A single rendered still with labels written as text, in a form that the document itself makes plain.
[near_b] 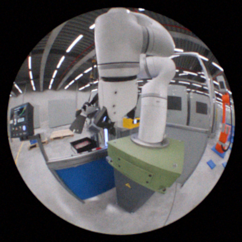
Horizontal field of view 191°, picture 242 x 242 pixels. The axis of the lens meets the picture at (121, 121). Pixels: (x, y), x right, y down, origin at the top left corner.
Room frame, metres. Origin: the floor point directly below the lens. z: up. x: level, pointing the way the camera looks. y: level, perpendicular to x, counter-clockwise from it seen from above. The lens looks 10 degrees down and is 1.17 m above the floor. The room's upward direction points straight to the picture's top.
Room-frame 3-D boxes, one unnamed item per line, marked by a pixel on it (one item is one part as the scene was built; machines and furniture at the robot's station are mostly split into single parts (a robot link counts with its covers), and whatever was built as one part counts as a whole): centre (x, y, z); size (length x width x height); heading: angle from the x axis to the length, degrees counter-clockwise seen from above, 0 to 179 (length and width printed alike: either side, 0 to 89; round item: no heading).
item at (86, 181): (0.49, 0.19, 0.45); 0.82 x 0.02 x 0.66; 132
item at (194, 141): (1.30, -0.19, 0.50); 2.59 x 0.03 x 0.91; 42
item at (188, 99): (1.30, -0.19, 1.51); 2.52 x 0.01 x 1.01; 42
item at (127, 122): (0.75, -0.11, 1.02); 0.16 x 0.10 x 0.11; 132
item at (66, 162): (0.49, 0.19, 0.82); 0.90 x 0.04 x 0.08; 132
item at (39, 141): (0.20, 0.51, 0.96); 0.03 x 0.03 x 0.20; 42
